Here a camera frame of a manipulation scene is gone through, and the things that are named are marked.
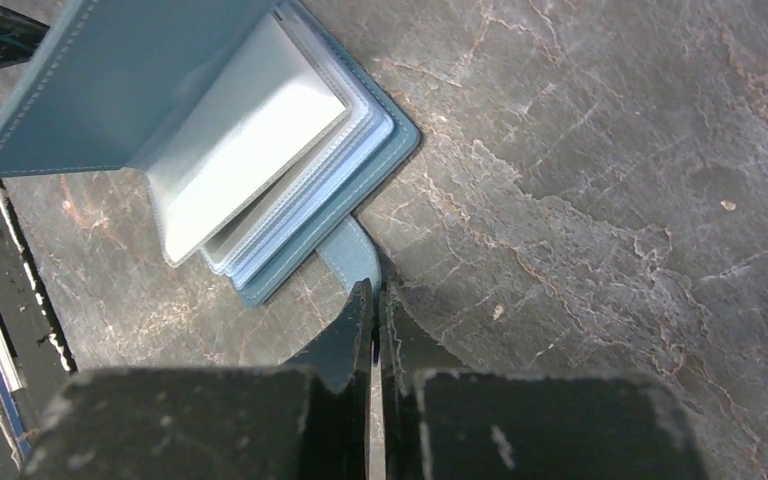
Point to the teal card holder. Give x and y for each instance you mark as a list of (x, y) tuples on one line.
[(256, 131)]

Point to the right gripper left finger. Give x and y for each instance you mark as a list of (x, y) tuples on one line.
[(306, 418)]

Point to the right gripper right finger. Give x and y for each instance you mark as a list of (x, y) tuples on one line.
[(443, 420)]

